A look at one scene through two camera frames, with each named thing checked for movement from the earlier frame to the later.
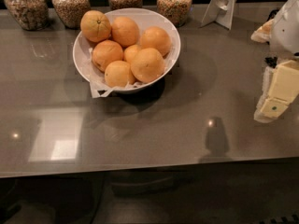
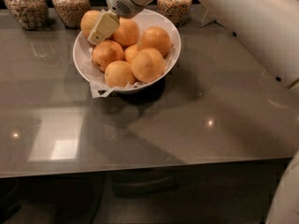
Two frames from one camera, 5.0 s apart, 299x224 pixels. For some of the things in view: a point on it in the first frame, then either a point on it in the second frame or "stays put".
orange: (95, 26) stays put
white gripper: (286, 32) -> (121, 1)
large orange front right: (147, 64) stays put
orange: (157, 38) stays put
